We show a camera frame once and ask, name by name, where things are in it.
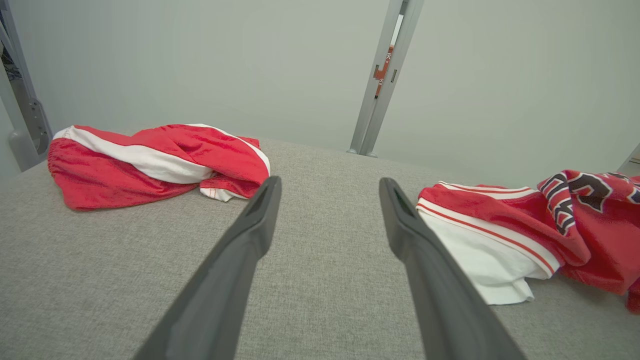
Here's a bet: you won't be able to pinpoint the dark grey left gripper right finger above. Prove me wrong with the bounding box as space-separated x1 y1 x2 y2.
378 177 528 360

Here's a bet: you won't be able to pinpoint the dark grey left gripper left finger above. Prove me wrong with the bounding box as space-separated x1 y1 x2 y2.
132 175 283 360

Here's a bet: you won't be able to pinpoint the red white shorts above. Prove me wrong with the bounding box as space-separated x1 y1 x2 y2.
47 123 271 211

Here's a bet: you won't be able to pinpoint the red white lettered jersey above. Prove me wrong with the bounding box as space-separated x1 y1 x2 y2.
416 169 640 315

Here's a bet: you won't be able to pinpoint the grey double partition post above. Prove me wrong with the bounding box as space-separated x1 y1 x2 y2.
347 0 426 158

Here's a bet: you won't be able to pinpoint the orange sticker on post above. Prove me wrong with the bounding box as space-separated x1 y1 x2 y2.
373 45 396 98

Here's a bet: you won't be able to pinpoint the grey slanted partition post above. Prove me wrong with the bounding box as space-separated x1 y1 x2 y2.
617 144 640 176

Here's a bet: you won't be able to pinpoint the grey post with foot bracket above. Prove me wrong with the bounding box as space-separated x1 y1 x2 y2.
0 10 53 173

